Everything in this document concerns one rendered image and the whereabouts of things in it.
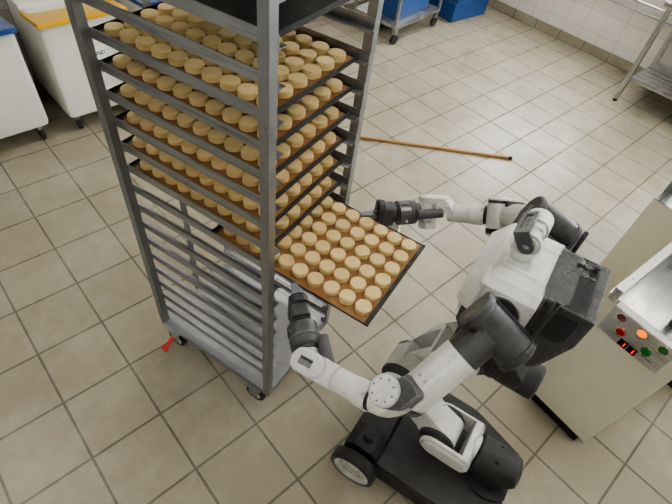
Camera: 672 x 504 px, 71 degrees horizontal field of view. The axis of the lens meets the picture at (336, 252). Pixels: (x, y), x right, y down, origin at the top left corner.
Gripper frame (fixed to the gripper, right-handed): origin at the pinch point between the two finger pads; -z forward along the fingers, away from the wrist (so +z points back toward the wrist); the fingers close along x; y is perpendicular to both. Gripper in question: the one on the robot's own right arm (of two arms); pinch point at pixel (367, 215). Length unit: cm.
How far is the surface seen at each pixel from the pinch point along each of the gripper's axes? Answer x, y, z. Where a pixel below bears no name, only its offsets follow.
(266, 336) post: -34, 24, -39
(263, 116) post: 57, 23, -40
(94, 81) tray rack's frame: 42, -19, -82
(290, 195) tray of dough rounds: 18.2, 6.9, -29.7
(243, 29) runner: 73, 16, -43
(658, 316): -11, 50, 96
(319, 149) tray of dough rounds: 28.5, -1.7, -19.9
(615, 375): -41, 57, 93
